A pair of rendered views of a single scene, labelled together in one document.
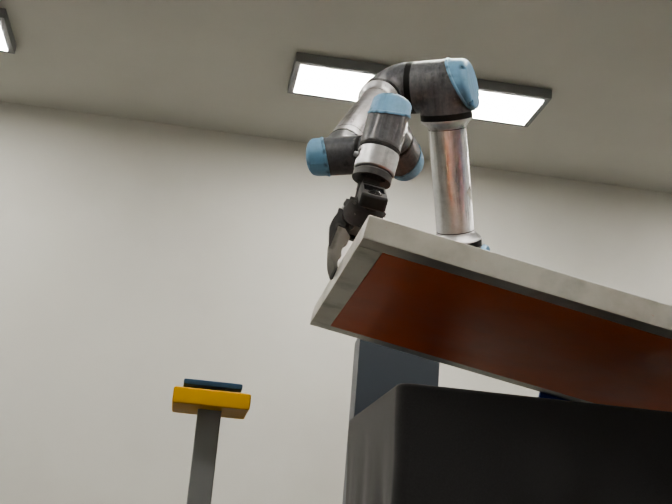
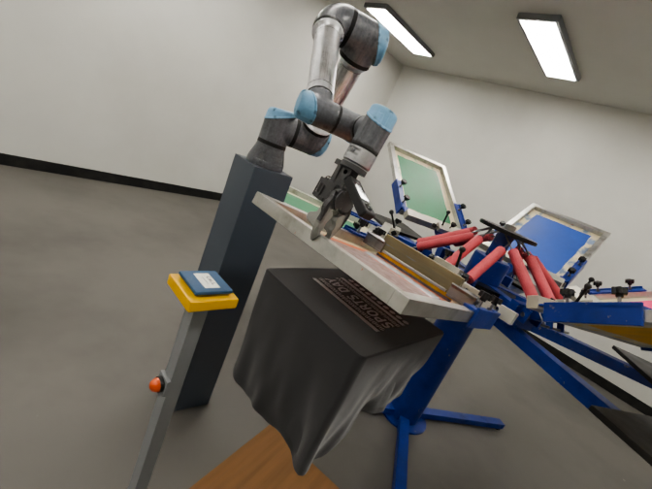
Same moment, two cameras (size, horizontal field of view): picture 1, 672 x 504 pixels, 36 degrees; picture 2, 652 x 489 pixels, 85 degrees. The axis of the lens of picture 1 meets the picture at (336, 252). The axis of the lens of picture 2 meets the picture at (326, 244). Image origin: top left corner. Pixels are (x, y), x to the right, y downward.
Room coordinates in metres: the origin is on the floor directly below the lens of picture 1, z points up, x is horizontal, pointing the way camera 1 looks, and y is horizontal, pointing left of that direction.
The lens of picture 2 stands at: (1.06, 0.56, 1.40)
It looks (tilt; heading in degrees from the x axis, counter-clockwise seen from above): 16 degrees down; 317
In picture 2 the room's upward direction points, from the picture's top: 23 degrees clockwise
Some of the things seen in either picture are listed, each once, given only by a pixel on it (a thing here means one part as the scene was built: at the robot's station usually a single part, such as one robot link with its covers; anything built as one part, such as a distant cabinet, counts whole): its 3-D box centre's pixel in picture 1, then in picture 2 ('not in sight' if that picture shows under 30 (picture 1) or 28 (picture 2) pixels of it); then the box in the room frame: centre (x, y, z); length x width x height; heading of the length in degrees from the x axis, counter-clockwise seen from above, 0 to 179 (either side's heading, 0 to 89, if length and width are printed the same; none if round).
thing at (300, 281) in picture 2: not in sight; (358, 301); (1.74, -0.32, 0.95); 0.48 x 0.44 x 0.01; 98
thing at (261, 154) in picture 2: not in sight; (268, 153); (2.34, -0.16, 1.25); 0.15 x 0.15 x 0.10
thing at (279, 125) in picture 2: not in sight; (279, 125); (2.34, -0.16, 1.37); 0.13 x 0.12 x 0.14; 69
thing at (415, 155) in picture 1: (391, 153); (353, 127); (1.83, -0.09, 1.45); 0.11 x 0.11 x 0.08; 69
